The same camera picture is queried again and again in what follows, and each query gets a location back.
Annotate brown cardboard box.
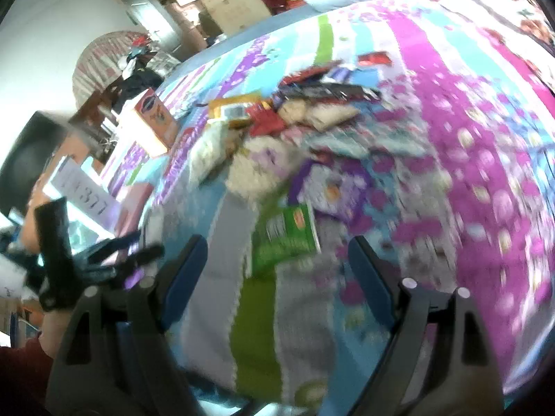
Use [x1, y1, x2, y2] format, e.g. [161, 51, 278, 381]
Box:
[200, 0, 272, 36]

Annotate arched striped floral cloth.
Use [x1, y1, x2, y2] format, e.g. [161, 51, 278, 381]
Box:
[70, 29, 149, 110]

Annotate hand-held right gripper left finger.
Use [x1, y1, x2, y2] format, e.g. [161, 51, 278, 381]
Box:
[45, 234, 210, 416]

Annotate red twisted candy wrapper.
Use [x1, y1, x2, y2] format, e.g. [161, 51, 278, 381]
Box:
[357, 51, 394, 69]

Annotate purple bear snack packet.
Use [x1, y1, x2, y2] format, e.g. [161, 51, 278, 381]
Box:
[224, 138, 301, 203]

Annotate pile of bags and clothes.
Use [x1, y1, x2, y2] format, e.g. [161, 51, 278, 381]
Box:
[114, 38, 166, 101]

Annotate purple chocolate packet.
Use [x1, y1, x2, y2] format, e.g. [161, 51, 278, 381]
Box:
[290, 157, 374, 227]

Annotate purple floral bedsheet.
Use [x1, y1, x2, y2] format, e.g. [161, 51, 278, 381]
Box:
[99, 0, 555, 416]

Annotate red triangular snack packet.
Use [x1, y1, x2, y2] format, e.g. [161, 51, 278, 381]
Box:
[248, 107, 288, 138]

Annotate large white green snack bag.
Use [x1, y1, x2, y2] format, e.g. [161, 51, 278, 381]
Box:
[190, 125, 244, 183]

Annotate white floral blanket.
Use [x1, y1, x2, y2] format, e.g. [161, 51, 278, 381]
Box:
[463, 0, 555, 97]

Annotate clear round biscuit packet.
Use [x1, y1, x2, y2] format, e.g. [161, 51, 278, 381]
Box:
[276, 99, 361, 133]

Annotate person's left hand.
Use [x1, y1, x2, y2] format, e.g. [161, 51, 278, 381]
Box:
[19, 199, 46, 255]

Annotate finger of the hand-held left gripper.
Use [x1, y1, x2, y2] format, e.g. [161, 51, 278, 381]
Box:
[84, 244, 166, 286]
[88, 229, 142, 266]

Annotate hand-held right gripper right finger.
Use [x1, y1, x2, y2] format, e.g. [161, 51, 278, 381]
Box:
[347, 234, 504, 416]

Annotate grey door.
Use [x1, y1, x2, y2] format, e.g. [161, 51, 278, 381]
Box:
[101, 0, 183, 53]

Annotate person's left forearm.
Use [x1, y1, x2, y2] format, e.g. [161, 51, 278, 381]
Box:
[0, 307, 73, 416]

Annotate dark striped snack packet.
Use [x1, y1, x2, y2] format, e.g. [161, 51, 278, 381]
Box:
[276, 66, 383, 101]

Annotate green pea snack packet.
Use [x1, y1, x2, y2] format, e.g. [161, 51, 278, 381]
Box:
[250, 201, 322, 279]

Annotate yellow snack packet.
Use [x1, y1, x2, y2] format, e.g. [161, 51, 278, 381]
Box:
[207, 92, 275, 129]

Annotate orange cardboard box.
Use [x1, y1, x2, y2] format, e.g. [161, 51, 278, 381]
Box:
[120, 88, 179, 159]

